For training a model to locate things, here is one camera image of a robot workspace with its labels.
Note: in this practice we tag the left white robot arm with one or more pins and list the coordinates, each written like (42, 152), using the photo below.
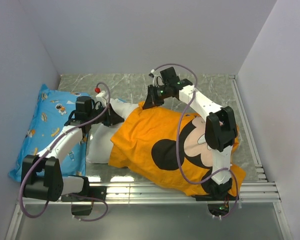
(41, 176)

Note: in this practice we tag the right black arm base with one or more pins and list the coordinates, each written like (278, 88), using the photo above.
(219, 207)

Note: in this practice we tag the aluminium mounting rail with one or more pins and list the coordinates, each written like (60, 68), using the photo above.
(149, 193)

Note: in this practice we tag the blue cartoon pillow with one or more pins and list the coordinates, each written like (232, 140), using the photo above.
(52, 110)

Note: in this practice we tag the wrist white camera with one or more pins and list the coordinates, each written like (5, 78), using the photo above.
(102, 96)
(155, 78)

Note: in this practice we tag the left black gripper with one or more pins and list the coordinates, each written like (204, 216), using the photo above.
(112, 117)

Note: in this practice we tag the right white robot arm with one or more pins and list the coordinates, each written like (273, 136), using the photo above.
(220, 125)

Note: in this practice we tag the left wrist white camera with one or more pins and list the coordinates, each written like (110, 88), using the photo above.
(102, 96)

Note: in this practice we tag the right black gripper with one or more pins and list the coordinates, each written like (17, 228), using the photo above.
(151, 100)

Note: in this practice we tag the orange pillowcase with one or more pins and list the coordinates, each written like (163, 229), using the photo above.
(146, 144)

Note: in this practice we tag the white pillow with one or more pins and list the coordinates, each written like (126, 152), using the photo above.
(100, 146)

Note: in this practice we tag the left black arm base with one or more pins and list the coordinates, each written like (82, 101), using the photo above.
(82, 206)

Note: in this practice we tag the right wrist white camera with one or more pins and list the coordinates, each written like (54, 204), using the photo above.
(155, 78)

